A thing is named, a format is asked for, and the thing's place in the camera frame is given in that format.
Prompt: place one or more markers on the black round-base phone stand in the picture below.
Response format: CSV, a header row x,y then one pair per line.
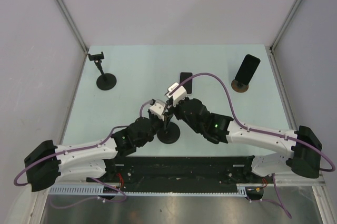
x,y
106,81

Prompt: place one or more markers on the black clamp phone stand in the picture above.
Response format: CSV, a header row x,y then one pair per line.
x,y
170,134

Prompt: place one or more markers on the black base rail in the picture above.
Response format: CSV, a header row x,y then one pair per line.
x,y
181,174

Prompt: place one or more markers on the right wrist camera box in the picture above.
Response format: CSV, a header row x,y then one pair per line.
x,y
176,94

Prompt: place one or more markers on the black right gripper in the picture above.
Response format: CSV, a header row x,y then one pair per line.
x,y
175,109

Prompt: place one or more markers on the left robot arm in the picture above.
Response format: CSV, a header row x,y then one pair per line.
x,y
48,162

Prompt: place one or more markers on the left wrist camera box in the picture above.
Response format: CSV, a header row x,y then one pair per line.
x,y
158,109

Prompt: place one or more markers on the wooden round-base phone stand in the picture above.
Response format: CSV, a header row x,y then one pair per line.
x,y
239,87

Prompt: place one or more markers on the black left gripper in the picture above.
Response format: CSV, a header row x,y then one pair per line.
x,y
160,121

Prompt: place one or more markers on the black phone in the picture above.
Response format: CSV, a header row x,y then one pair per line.
x,y
247,69

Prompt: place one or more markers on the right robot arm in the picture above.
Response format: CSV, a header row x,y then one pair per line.
x,y
292,150

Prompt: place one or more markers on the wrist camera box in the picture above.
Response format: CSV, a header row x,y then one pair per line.
x,y
158,109
176,94

